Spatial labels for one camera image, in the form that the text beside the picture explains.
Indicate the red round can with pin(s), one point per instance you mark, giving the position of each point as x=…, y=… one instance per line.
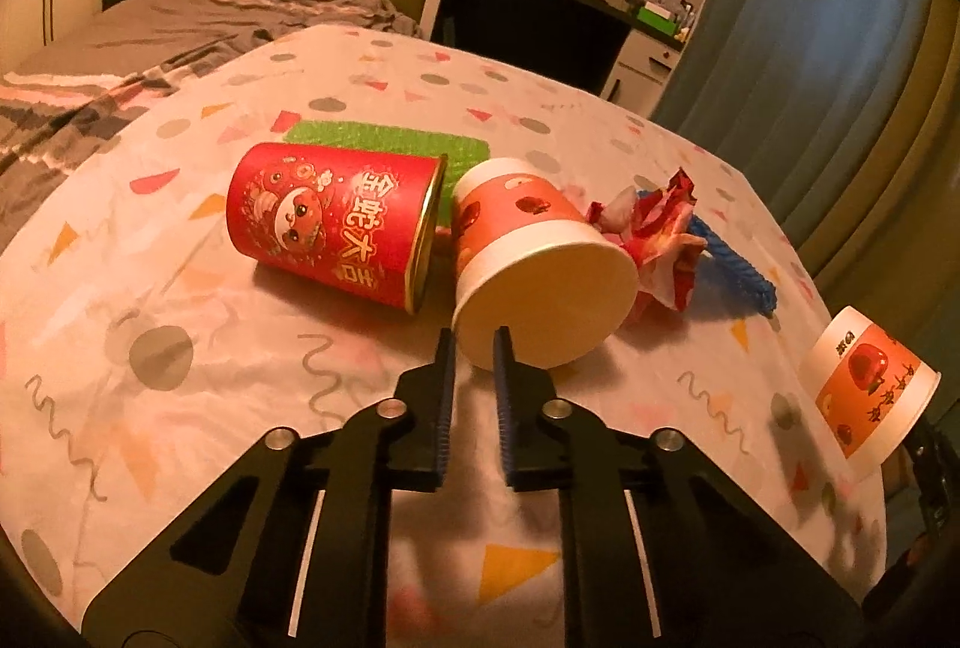
x=322, y=220

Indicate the orange printed paper cup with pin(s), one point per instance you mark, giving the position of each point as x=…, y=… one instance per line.
x=862, y=378
x=525, y=288

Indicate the patterned tablecloth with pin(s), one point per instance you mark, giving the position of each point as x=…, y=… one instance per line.
x=225, y=393

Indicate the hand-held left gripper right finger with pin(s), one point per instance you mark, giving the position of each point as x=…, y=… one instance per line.
x=501, y=408

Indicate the red wrapper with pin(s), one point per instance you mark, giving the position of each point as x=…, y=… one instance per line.
x=660, y=228

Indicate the bed with grey pillow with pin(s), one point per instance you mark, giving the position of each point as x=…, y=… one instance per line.
x=187, y=33

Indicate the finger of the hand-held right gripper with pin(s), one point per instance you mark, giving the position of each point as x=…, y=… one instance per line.
x=934, y=483

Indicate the dark top desk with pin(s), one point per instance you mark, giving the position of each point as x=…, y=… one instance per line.
x=540, y=18

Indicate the green box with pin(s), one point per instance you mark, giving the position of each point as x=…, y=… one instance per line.
x=656, y=16

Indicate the green foam sheet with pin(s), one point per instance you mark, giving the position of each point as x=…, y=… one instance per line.
x=390, y=142

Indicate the blue curtain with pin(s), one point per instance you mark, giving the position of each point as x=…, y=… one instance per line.
x=787, y=3

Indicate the white drawer cabinet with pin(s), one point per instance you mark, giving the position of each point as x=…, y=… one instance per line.
x=645, y=67

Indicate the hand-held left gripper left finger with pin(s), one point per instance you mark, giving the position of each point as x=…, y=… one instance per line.
x=446, y=408

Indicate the brown curtain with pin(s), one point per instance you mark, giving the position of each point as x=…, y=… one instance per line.
x=900, y=168

